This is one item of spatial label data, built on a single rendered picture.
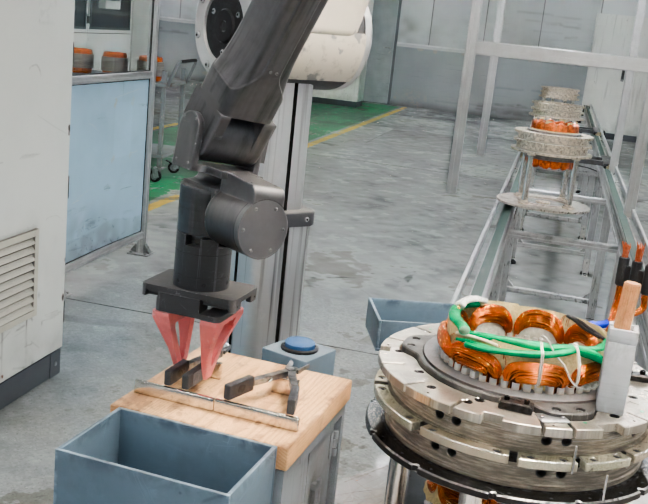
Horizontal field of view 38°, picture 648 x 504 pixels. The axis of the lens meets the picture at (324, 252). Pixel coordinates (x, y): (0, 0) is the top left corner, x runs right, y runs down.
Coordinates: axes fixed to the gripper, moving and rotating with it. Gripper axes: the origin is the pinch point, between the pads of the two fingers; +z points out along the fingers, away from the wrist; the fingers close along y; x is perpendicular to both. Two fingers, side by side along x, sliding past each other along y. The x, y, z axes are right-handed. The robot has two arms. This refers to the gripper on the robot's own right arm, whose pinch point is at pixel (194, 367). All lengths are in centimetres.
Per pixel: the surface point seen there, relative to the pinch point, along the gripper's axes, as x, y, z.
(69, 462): -18.8, -2.7, 3.3
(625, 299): 10.6, 41.1, -13.0
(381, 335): 35.0, 11.7, 4.3
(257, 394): 2.1, 6.5, 2.2
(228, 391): -4.1, 5.7, -0.1
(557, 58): 340, 6, -31
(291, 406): -4.1, 12.4, -0.1
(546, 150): 303, 10, 5
